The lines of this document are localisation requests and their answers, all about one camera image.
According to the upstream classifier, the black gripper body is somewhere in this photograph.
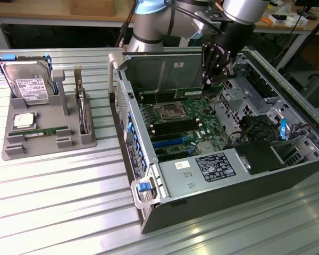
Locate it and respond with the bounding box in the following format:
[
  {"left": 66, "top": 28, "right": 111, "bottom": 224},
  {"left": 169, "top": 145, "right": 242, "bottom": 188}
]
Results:
[{"left": 214, "top": 18, "right": 256, "bottom": 79}]

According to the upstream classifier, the green RAM stick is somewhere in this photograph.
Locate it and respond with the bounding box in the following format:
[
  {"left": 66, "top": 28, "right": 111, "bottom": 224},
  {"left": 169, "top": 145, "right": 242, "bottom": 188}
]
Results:
[
  {"left": 8, "top": 126, "right": 71, "bottom": 138},
  {"left": 173, "top": 84, "right": 225, "bottom": 98}
]

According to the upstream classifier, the black RAM slot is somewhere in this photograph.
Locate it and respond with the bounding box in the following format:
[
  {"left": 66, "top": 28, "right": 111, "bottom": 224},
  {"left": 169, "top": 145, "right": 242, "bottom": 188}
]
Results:
[
  {"left": 140, "top": 95, "right": 186, "bottom": 105},
  {"left": 148, "top": 118, "right": 200, "bottom": 129},
  {"left": 150, "top": 123, "right": 203, "bottom": 135},
  {"left": 139, "top": 91, "right": 176, "bottom": 98}
]

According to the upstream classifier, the metal disk bay cage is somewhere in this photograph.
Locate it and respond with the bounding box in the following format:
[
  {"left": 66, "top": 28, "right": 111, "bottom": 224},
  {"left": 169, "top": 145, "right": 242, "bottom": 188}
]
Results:
[{"left": 214, "top": 73, "right": 282, "bottom": 133}]

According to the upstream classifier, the orange black box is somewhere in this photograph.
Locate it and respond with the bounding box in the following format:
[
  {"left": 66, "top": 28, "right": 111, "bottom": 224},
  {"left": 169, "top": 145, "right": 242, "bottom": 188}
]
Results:
[{"left": 262, "top": 14, "right": 288, "bottom": 27}]

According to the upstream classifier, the green motherboard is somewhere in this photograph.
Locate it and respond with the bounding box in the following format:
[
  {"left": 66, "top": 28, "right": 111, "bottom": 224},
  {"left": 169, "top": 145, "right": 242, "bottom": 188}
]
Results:
[{"left": 138, "top": 89, "right": 231, "bottom": 163}]

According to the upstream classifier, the CPU socket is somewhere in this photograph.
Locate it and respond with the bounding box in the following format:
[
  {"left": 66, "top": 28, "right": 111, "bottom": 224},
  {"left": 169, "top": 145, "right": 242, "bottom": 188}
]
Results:
[{"left": 158, "top": 101, "right": 189, "bottom": 122}]

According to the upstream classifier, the wooden workbench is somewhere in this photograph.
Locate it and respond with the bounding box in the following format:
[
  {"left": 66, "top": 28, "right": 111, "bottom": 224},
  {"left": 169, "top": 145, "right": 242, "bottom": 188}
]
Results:
[
  {"left": 0, "top": 0, "right": 135, "bottom": 27},
  {"left": 255, "top": 0, "right": 319, "bottom": 35}
]

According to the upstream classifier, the white box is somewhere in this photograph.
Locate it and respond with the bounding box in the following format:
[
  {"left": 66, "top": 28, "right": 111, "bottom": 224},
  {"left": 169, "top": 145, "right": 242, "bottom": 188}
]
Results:
[{"left": 283, "top": 16, "right": 309, "bottom": 27}]

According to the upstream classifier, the black slanted pole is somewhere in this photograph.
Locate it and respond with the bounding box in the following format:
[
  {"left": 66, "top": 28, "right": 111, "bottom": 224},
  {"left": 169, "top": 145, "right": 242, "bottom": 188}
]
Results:
[{"left": 275, "top": 15, "right": 319, "bottom": 70}]

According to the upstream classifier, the silver chipset heatsink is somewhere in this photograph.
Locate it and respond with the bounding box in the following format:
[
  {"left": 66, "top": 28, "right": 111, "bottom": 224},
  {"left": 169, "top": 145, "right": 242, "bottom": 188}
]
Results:
[{"left": 196, "top": 141, "right": 214, "bottom": 155}]

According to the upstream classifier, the black expansion slot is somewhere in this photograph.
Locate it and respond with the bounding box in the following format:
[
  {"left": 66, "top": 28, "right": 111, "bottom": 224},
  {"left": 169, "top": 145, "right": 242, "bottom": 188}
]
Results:
[
  {"left": 155, "top": 150, "right": 194, "bottom": 162},
  {"left": 150, "top": 132, "right": 182, "bottom": 142}
]

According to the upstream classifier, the blue bay latch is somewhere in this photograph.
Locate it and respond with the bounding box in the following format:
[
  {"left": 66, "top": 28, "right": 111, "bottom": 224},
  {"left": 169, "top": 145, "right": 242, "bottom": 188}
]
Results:
[{"left": 279, "top": 118, "right": 288, "bottom": 141}]

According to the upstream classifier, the blue expansion slot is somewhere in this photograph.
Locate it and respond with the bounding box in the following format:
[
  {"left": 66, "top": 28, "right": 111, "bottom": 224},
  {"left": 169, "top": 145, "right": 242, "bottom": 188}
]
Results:
[{"left": 152, "top": 138, "right": 189, "bottom": 149}]

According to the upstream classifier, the black fan shroud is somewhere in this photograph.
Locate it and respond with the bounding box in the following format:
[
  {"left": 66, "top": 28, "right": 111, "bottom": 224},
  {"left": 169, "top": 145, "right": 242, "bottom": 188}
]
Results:
[{"left": 224, "top": 140, "right": 288, "bottom": 176}]

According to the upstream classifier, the blue card retainer strip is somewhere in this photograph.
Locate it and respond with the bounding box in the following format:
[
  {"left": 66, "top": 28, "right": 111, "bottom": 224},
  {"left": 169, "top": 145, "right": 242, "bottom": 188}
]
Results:
[{"left": 126, "top": 111, "right": 147, "bottom": 176}]

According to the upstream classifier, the grey power supply unit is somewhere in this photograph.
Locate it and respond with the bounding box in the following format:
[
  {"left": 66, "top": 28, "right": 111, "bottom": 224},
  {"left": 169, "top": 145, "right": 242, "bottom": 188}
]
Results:
[{"left": 158, "top": 148, "right": 253, "bottom": 200}]

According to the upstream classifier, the cardboard box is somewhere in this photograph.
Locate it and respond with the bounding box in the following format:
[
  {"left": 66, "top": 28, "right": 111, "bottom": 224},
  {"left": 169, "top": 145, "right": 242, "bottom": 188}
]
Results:
[{"left": 69, "top": 0, "right": 115, "bottom": 16}]

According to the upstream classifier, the graphics card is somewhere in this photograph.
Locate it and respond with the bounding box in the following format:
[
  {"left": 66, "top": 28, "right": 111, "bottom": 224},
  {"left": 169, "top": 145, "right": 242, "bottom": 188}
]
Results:
[{"left": 74, "top": 66, "right": 93, "bottom": 135}]

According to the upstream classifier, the black open PC case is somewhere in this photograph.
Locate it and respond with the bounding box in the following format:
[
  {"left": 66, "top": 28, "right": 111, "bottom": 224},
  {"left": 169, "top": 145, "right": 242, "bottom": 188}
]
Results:
[{"left": 107, "top": 46, "right": 319, "bottom": 234}]

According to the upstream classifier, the grey parts rack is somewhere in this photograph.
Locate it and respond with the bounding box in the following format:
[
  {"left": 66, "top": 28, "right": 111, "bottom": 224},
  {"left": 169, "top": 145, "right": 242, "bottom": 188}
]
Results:
[{"left": 2, "top": 55, "right": 98, "bottom": 162}]

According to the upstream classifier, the silver hard disk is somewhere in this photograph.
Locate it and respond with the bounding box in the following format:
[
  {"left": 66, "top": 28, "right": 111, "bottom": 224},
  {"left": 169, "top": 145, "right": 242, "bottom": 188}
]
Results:
[{"left": 3, "top": 60, "right": 56, "bottom": 101}]

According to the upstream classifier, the silver CPU chip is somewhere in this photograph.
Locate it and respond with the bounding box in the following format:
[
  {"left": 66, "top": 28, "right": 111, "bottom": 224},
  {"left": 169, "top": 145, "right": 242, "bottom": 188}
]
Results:
[{"left": 12, "top": 113, "right": 38, "bottom": 131}]

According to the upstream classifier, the blue disk caddy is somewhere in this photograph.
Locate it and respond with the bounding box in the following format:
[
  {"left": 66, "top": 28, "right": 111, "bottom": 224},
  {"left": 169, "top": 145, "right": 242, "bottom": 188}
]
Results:
[{"left": 0, "top": 52, "right": 61, "bottom": 97}]

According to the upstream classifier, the black hanging cable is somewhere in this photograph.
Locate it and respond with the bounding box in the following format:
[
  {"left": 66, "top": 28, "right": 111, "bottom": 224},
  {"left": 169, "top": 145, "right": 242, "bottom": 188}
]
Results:
[{"left": 116, "top": 0, "right": 138, "bottom": 48}]

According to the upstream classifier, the red black wire bundle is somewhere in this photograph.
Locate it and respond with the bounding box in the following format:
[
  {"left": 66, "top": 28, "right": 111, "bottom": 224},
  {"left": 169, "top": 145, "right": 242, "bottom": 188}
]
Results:
[{"left": 288, "top": 122, "right": 312, "bottom": 133}]

